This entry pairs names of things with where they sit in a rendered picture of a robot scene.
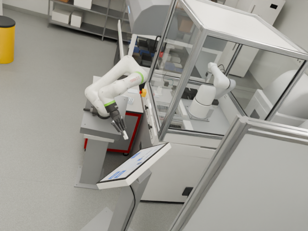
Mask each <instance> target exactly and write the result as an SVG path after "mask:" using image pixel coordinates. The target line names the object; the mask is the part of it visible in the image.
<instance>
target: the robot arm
mask: <svg viewBox="0 0 308 231"><path fill-rule="evenodd" d="M127 72H128V73H130V75H129V76H128V77H126V78H124V79H122V80H117V79H118V78H120V77H121V76H122V75H123V74H125V73H127ZM147 79H148V75H147V72H146V71H145V70H144V69H143V68H142V67H141V66H140V65H139V64H138V63H137V62H136V61H135V60H134V58H133V57H132V56H130V55H126V56H124V57H123V58H122V59H121V60H120V61H119V62H118V63H117V64H116V65H115V66H114V67H113V68H112V69H111V70H110V71H109V72H108V73H106V74H105V75H104V76H103V77H101V78H100V79H99V80H97V81H96V82H94V83H93V84H91V85H90V86H88V87H87V88H86V89H85V92H84V93H85V97H86V98H87V99H88V100H89V101H90V102H91V104H92V105H93V106H91V107H92V108H91V109H87V108H84V109H83V110H85V111H90V112H91V113H92V114H93V116H96V115H97V116H98V117H99V118H100V119H104V120H105V119H108V118H110V117H111V118H112V122H111V124H112V125H113V126H114V127H115V129H116V130H117V131H118V132H121V134H122V136H123V137H124V139H125V140H126V139H128V136H127V133H126V131H125V130H126V128H127V127H126V124H125V121H124V116H121V115H120V113H119V111H118V110H117V109H118V106H117V104H116V101H115V99H114V97H116V96H119V95H122V94H124V93H125V92H126V91H127V90H128V89H130V88H132V87H135V86H138V85H140V84H142V83H144V82H146V81H147ZM116 80H117V81H116Z"/></svg>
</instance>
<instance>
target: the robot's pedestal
mask: <svg viewBox="0 0 308 231"><path fill-rule="evenodd" d="M83 138H88V141H87V146H86V151H85V156H84V161H83V165H78V169H77V175H76V179H75V184H74V187H79V188H87V189H95V190H102V189H99V188H98V186H97V184H96V183H97V182H98V181H100V180H101V179H102V178H103V176H104V169H102V167H103V163H104V159H105V155H106V151H107V148H108V144H109V142H112V143H113V142H114V139H109V138H104V137H97V136H93V135H87V134H84V137H83Z"/></svg>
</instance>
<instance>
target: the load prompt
mask: <svg viewBox="0 0 308 231"><path fill-rule="evenodd" d="M159 148H160V147H158V148H156V149H154V150H153V151H152V152H151V153H149V154H148V155H147V156H146V157H144V158H143V159H142V160H141V161H139V162H138V163H137V164H136V165H135V166H133V168H134V167H138V166H139V165H140V164H141V163H142V162H144V161H145V160H146V159H147V158H148V157H149V156H151V155H152V154H153V153H154V152H155V151H157V150H158V149H159Z"/></svg>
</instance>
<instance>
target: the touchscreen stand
mask: <svg viewBox="0 0 308 231"><path fill-rule="evenodd" d="M151 174H152V172H150V173H149V174H148V175H147V176H146V177H145V178H144V179H143V180H142V181H141V182H138V181H137V180H135V181H134V182H133V183H132V184H130V185H131V187H132V189H133V192H134V195H135V200H136V203H135V207H134V195H133V193H132V190H131V188H130V186H123V187H122V189H121V193H120V195H119V198H118V201H117V204H116V207H115V210H114V212H112V211H111V210H110V209H109V208H107V207H105V208H104V209H103V210H102V211H101V212H100V213H99V214H98V215H96V216H95V217H94V218H93V219H92V220H91V221H90V222H89V223H87V224H86V225H85V226H84V227H83V228H82V229H81V230H80V231H124V229H125V227H126V229H125V231H134V230H133V229H132V228H130V227H129V226H130V223H131V221H132V219H133V216H134V214H135V212H136V209H137V207H138V204H139V202H140V200H141V197H142V195H143V193H144V190H145V188H146V185H147V183H148V181H149V179H150V176H151ZM133 207H134V210H133V212H132V209H133ZM131 212H132V215H131V217H130V214H131ZM129 217H130V219H129ZM128 219H129V222H128ZM127 222H128V224H127ZM126 224H127V226H126Z"/></svg>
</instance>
